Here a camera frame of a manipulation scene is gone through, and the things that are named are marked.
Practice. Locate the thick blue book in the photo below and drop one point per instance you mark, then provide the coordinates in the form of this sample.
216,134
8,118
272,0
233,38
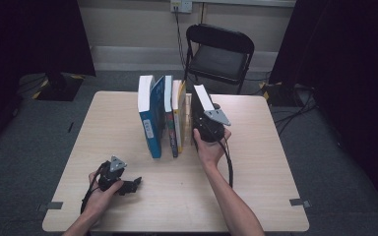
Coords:
151,131

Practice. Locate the white wall socket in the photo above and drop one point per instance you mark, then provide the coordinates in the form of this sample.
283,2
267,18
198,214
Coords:
181,6

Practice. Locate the black curtain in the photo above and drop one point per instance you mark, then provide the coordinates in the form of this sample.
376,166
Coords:
29,49
347,82

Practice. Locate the red and blue dragon book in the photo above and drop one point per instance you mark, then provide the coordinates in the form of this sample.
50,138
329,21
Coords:
171,134

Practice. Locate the person's left hand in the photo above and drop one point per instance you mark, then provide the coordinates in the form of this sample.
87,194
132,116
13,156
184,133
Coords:
98,201

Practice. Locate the black book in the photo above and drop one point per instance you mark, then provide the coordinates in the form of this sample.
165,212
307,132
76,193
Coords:
197,109

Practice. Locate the clear acrylic book rack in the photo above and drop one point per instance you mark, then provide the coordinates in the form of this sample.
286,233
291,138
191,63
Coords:
188,131

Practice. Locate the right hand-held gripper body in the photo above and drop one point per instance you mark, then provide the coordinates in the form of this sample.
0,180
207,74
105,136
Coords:
211,131

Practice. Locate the grey tape strip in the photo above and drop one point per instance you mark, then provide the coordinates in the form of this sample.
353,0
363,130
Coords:
300,203
50,206

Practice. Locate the small black floor object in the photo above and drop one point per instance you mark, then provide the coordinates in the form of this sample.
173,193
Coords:
70,127

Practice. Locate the person's right hand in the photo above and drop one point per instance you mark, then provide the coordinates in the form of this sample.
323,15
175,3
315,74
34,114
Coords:
211,154

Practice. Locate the black folding chair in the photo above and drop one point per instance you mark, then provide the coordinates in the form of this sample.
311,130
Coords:
218,59

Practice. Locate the small black round knob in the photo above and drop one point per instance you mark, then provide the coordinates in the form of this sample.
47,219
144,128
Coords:
217,106

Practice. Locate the black stand base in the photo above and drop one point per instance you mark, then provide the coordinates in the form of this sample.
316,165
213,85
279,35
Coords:
59,87
277,94

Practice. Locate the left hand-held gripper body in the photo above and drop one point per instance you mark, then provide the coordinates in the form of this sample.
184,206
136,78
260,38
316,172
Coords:
108,178

